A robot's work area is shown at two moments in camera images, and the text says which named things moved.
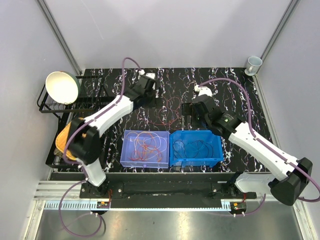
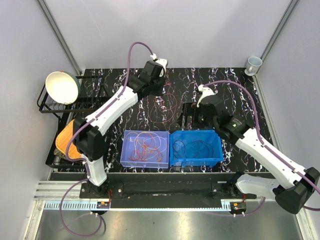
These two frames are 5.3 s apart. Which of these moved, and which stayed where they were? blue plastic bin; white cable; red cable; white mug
Moved: red cable
Stayed: white mug; white cable; blue plastic bin
